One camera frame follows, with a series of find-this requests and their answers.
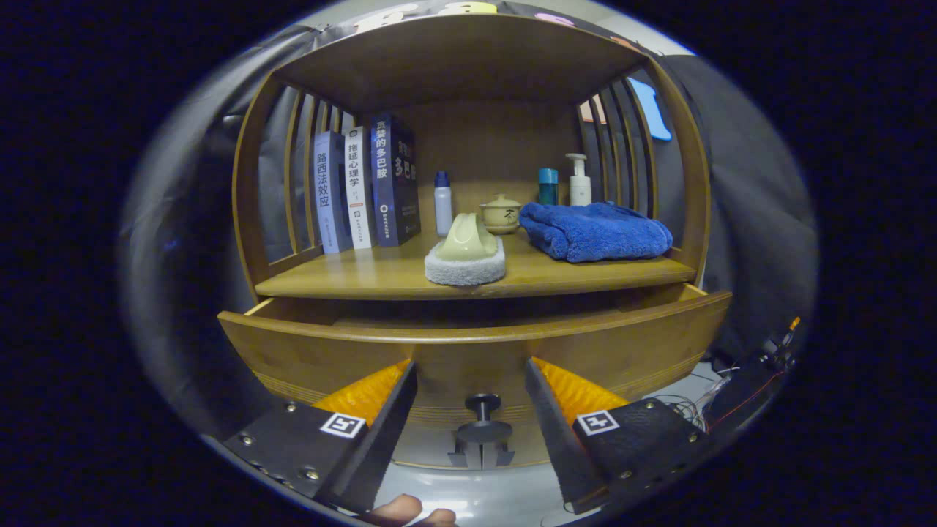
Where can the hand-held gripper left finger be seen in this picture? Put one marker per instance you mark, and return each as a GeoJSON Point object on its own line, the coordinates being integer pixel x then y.
{"type": "Point", "coordinates": [388, 432]}

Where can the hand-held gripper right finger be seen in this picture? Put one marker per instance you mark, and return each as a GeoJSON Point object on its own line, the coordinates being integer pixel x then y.
{"type": "Point", "coordinates": [553, 432]}

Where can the black drawer knob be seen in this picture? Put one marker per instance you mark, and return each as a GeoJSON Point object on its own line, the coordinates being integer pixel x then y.
{"type": "Point", "coordinates": [483, 424]}

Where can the wooden drawer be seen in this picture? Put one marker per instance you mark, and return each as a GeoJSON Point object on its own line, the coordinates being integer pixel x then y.
{"type": "Point", "coordinates": [468, 359]}

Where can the green scrub brush grey pad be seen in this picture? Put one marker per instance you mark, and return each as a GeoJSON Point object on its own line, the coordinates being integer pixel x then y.
{"type": "Point", "coordinates": [466, 252]}

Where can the wooden countertop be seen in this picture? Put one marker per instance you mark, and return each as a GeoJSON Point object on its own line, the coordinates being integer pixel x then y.
{"type": "Point", "coordinates": [366, 274]}

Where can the wooden cabinet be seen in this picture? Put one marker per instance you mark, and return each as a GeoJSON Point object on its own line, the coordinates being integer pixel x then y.
{"type": "Point", "coordinates": [454, 58]}

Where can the black board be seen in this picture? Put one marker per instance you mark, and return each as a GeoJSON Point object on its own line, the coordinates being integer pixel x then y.
{"type": "Point", "coordinates": [739, 399]}

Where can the blue towel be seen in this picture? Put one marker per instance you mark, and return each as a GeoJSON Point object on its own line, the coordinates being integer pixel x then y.
{"type": "Point", "coordinates": [596, 233]}

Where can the beige lidded tea cup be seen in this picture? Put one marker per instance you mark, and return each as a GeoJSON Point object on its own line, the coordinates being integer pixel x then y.
{"type": "Point", "coordinates": [501, 214]}

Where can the white bottle blue cap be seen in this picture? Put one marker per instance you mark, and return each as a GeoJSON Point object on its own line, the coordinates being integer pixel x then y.
{"type": "Point", "coordinates": [443, 205]}

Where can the black and orange gripper device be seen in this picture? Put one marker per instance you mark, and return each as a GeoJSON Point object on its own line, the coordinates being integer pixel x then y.
{"type": "Point", "coordinates": [779, 344]}

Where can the teal bottle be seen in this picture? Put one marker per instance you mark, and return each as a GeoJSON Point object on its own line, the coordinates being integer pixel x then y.
{"type": "Point", "coordinates": [547, 187]}

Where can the white book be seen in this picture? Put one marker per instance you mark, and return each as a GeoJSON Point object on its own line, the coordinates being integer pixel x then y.
{"type": "Point", "coordinates": [359, 187]}

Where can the light blue book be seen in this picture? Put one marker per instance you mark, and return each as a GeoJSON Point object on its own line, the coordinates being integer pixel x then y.
{"type": "Point", "coordinates": [327, 192]}

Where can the white pump bottle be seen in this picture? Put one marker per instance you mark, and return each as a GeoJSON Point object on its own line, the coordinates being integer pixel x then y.
{"type": "Point", "coordinates": [579, 183]}

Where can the dark blue book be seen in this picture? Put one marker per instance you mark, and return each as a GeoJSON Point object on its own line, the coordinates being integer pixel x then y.
{"type": "Point", "coordinates": [392, 179]}

